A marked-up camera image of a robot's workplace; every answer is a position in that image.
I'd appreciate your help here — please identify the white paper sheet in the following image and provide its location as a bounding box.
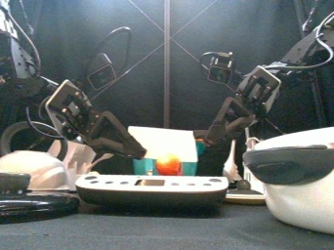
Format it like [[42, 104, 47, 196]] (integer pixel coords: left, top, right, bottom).
[[127, 125, 200, 163]]

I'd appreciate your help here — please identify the white toy spoon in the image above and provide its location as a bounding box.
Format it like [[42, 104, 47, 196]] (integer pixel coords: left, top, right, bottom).
[[86, 151, 115, 174]]

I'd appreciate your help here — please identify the white utensil rack stand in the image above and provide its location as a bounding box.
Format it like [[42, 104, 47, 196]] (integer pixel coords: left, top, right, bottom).
[[242, 126, 268, 193]]

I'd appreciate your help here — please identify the teal basket with orange rim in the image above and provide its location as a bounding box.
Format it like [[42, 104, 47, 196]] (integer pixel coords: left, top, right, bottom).
[[133, 139, 206, 177]]

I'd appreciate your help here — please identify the white toy utensil block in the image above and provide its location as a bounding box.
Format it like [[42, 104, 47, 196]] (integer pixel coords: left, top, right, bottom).
[[46, 139, 98, 190]]

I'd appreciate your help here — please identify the white toy spatula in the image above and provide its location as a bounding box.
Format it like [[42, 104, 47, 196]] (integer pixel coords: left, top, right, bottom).
[[222, 139, 242, 184]]

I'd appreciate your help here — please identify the dark tripod leg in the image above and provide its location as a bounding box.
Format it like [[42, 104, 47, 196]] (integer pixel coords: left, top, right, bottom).
[[305, 76, 329, 129]]

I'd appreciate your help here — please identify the orange red toy vegetable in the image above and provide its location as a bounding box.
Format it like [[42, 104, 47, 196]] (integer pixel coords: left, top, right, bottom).
[[154, 154, 185, 177]]

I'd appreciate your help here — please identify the white toy control panel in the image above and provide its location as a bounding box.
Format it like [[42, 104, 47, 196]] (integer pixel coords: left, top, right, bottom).
[[75, 173, 230, 208]]

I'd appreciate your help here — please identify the beige dish with black knob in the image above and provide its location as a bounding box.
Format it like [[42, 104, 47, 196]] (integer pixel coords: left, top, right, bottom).
[[225, 179, 268, 206]]

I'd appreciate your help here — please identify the black lid with knob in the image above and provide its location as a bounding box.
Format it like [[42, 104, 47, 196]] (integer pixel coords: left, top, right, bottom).
[[0, 172, 82, 226]]

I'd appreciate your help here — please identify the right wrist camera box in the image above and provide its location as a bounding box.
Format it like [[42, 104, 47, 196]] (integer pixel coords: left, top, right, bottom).
[[206, 52, 237, 85]]

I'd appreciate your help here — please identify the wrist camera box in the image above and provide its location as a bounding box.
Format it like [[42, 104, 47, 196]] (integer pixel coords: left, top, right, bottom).
[[206, 52, 237, 85], [83, 53, 119, 92]]

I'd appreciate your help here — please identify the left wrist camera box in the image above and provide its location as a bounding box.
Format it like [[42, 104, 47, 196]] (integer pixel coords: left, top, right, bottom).
[[83, 53, 119, 92]]

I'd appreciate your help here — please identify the black right camera cable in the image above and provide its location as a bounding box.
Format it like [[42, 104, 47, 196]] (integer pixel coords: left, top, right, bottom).
[[198, 51, 221, 70]]

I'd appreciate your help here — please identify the black camera cable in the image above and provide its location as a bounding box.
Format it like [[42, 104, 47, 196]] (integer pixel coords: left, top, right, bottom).
[[95, 25, 134, 67], [198, 51, 221, 70]]

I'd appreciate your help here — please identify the white kettle with black handle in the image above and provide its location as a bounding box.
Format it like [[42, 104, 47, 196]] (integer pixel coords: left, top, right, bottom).
[[0, 120, 71, 192]]

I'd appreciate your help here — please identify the grey vertical frame pole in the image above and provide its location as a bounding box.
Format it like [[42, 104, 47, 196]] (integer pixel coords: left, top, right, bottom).
[[164, 0, 172, 129]]

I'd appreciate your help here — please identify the black left camera cable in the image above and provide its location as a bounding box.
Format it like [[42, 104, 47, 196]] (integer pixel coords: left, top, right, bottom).
[[95, 25, 134, 67]]

